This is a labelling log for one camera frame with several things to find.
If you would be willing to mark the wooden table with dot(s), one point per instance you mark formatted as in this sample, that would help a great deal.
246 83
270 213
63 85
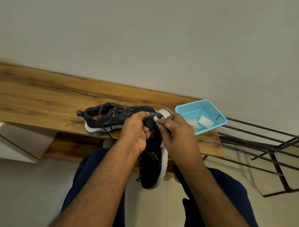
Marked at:
46 93

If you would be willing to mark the person's right hand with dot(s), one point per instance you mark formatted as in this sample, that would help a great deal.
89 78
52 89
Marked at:
179 142

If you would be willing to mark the used wipe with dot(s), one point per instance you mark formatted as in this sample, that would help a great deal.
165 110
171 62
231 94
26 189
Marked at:
194 124

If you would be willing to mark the person's left hand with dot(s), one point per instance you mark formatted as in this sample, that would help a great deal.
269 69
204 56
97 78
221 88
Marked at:
135 133

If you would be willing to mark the person's right forearm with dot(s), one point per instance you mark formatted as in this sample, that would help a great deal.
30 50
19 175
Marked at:
210 198

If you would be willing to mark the black metal shoe rack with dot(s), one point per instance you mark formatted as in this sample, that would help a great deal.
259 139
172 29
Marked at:
261 152

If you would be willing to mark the blue plastic basket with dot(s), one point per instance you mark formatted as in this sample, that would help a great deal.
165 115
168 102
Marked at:
198 107

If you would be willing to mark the person's grey sock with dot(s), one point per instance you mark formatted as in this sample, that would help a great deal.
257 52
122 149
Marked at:
109 143

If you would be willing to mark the person's left forearm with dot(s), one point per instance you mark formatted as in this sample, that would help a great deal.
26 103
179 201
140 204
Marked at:
93 189

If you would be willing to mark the white drawer unit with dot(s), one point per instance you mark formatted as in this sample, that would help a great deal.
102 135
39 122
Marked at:
23 145

